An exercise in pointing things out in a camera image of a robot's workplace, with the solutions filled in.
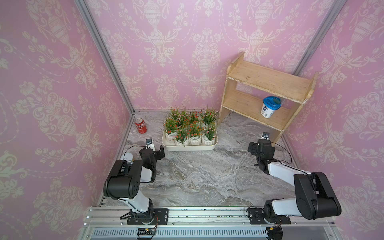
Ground orange flower pot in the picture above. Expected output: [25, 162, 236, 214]
[187, 121, 203, 146]
[164, 118, 178, 142]

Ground pink flower pot mid-right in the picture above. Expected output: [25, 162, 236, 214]
[175, 127, 189, 147]

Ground orange flower pot front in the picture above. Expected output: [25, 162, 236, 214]
[187, 121, 203, 146]

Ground red flower pot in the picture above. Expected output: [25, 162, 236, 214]
[188, 111, 200, 125]

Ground large pink flower pot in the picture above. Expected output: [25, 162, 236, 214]
[170, 108, 189, 127]

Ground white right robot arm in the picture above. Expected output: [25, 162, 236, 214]
[248, 139, 342, 225]

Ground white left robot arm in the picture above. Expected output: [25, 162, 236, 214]
[103, 146, 165, 225]

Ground white plastic storage box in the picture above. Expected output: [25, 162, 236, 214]
[162, 127, 219, 152]

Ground white yellow can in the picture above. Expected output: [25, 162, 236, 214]
[122, 153, 134, 162]

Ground red cola can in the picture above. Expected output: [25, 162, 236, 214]
[135, 118, 148, 134]

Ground blue lidded white cup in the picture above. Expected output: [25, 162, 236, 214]
[261, 96, 282, 119]

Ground wooden two-tier shelf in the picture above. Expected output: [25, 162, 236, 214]
[218, 52, 318, 142]

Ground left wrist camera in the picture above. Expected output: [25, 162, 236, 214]
[146, 139, 156, 151]

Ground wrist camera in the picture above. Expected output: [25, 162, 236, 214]
[146, 139, 156, 151]
[261, 132, 270, 140]

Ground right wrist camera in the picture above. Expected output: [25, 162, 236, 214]
[261, 132, 270, 140]

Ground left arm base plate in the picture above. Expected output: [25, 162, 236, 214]
[127, 208, 169, 225]

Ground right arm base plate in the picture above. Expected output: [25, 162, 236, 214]
[246, 206, 291, 226]

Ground aluminium mounting rail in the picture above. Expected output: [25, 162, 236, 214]
[78, 207, 342, 240]

